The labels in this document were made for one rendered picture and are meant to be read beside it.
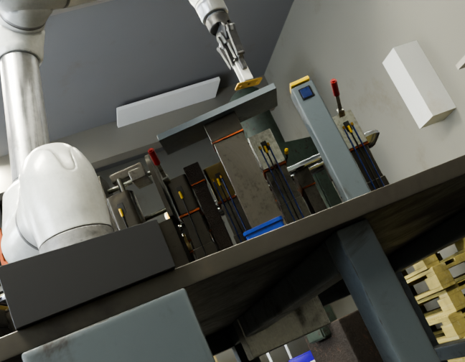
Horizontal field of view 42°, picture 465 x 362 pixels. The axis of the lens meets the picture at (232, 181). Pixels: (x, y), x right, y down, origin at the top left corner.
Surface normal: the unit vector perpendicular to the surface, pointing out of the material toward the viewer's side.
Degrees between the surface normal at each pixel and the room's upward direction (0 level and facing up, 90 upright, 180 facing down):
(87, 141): 90
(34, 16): 169
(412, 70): 90
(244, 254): 90
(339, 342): 90
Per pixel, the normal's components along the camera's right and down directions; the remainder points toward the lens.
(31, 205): -0.61, -0.04
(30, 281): 0.16, -0.36
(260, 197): -0.09, -0.26
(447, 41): -0.90, 0.33
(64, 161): 0.32, -0.68
